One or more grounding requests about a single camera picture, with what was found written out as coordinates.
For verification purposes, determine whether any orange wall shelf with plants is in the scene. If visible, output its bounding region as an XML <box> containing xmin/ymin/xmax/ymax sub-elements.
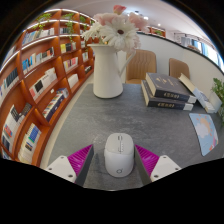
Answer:
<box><xmin>145</xmin><ymin>25</ymin><xmax>168</xmax><ymax>38</ymax></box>

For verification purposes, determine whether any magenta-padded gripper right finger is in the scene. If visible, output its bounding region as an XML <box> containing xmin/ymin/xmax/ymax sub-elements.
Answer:
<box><xmin>134</xmin><ymin>143</ymin><xmax>183</xmax><ymax>186</ymax></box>

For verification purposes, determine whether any white pitcher vase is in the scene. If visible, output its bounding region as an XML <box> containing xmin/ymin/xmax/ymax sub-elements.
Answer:
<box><xmin>87</xmin><ymin>43</ymin><xmax>137</xmax><ymax>99</ymax></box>

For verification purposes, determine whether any pastel printed mouse pad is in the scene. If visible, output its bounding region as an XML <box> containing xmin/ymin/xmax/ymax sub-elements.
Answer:
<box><xmin>188</xmin><ymin>112</ymin><xmax>220</xmax><ymax>157</ymax></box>

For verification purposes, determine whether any white partition panel black edge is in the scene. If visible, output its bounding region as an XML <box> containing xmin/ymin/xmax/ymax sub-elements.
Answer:
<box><xmin>134</xmin><ymin>31</ymin><xmax>224</xmax><ymax>113</ymax></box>

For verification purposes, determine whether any glass window row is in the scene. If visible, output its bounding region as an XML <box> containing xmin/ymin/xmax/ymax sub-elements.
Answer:
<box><xmin>179</xmin><ymin>33</ymin><xmax>224</xmax><ymax>72</ymax></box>

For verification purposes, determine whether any green potted plant white pot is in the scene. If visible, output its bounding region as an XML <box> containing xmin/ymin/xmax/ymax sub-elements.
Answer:
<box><xmin>209</xmin><ymin>77</ymin><xmax>224</xmax><ymax>127</ymax></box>

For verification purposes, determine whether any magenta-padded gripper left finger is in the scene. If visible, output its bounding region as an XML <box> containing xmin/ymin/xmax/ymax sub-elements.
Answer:
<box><xmin>44</xmin><ymin>143</ymin><xmax>95</xmax><ymax>187</ymax></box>

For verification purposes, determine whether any tan upholstered chair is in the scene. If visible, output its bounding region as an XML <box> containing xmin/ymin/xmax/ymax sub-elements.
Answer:
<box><xmin>168</xmin><ymin>57</ymin><xmax>191</xmax><ymax>80</ymax></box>
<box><xmin>125</xmin><ymin>49</ymin><xmax>158</xmax><ymax>85</ymax></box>

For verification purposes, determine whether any white computer mouse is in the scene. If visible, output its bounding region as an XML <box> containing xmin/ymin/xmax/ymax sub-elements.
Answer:
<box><xmin>103</xmin><ymin>132</ymin><xmax>136</xmax><ymax>178</ymax></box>

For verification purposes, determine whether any orange wooden bookshelf unit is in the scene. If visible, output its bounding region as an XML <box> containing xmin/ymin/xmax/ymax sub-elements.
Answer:
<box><xmin>0</xmin><ymin>9</ymin><xmax>98</xmax><ymax>168</ymax></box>

